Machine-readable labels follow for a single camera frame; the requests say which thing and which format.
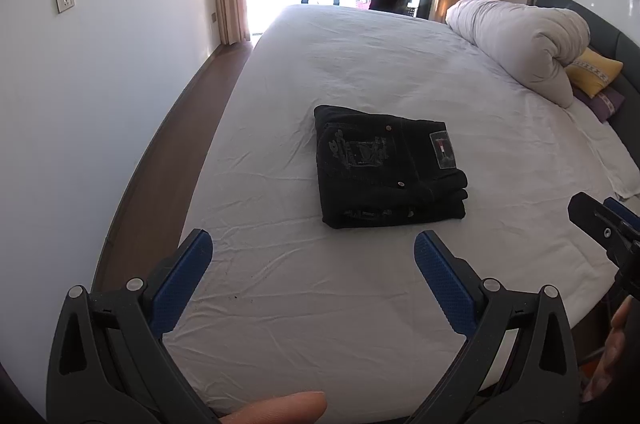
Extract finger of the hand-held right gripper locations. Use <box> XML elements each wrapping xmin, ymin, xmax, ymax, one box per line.
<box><xmin>567</xmin><ymin>192</ymin><xmax>640</xmax><ymax>255</ymax></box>
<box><xmin>602</xmin><ymin>197</ymin><xmax>640</xmax><ymax>233</ymax></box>

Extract yellow pillow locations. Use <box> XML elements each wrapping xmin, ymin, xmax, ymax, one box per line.
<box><xmin>564</xmin><ymin>48</ymin><xmax>625</xmax><ymax>100</ymax></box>

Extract black pants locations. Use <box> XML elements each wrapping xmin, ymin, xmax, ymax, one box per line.
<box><xmin>313</xmin><ymin>104</ymin><xmax>470</xmax><ymax>231</ymax></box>

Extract white rolled duvet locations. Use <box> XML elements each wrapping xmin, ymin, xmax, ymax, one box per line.
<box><xmin>444</xmin><ymin>0</ymin><xmax>592</xmax><ymax>109</ymax></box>

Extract white bed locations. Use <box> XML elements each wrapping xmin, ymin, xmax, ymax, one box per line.
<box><xmin>92</xmin><ymin>2</ymin><xmax>640</xmax><ymax>422</ymax></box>

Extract grey headboard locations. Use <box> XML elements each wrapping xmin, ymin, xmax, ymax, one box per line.
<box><xmin>526</xmin><ymin>0</ymin><xmax>640</xmax><ymax>155</ymax></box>

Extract purple pillow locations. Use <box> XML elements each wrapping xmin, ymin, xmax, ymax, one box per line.
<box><xmin>572</xmin><ymin>86</ymin><xmax>626</xmax><ymax>123</ymax></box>

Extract person's right hand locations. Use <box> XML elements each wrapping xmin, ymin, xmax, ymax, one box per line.
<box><xmin>580</xmin><ymin>294</ymin><xmax>640</xmax><ymax>421</ymax></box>

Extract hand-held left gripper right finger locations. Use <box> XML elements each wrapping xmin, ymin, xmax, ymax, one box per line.
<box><xmin>402</xmin><ymin>230</ymin><xmax>583</xmax><ymax>424</ymax></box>

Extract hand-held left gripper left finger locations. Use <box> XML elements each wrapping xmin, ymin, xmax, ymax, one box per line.
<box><xmin>46</xmin><ymin>229</ymin><xmax>222</xmax><ymax>424</ymax></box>

